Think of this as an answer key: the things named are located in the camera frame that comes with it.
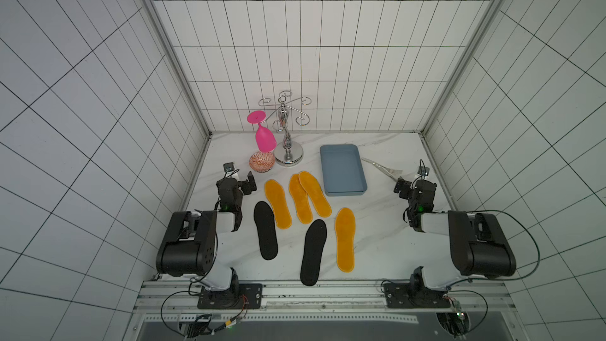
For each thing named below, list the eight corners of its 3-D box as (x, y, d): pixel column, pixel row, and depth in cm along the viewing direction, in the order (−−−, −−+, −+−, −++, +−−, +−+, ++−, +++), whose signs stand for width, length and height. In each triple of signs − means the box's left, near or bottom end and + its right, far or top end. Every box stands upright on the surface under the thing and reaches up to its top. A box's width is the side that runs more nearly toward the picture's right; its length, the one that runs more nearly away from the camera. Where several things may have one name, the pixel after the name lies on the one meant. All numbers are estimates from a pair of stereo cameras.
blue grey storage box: (322, 196, 99) (322, 191, 96) (319, 148, 116) (320, 143, 113) (366, 196, 99) (368, 191, 96) (357, 148, 116) (358, 144, 113)
